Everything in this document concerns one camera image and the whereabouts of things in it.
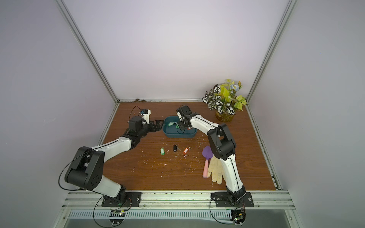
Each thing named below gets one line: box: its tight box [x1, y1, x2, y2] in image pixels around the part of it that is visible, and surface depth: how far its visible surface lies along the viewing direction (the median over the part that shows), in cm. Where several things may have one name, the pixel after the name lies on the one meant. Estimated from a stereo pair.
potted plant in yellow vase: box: [202, 78, 248, 123], surface depth 94 cm
